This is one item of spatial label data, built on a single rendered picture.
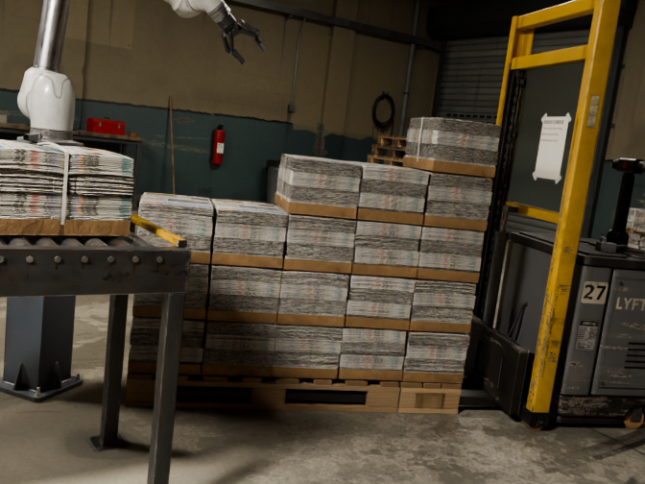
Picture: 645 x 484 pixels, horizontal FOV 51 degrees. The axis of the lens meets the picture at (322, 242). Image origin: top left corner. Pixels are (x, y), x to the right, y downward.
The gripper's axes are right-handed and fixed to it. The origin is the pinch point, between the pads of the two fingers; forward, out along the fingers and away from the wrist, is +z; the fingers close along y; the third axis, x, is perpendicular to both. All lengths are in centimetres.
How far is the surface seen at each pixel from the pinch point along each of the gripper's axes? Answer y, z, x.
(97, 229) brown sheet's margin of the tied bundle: 22, -18, -148
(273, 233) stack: 7, 46, -79
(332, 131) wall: -362, 311, 587
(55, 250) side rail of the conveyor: 30, -26, -167
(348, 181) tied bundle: 35, 50, -54
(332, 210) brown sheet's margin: 26, 55, -64
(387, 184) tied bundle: 45, 62, -48
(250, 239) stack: 0, 41, -84
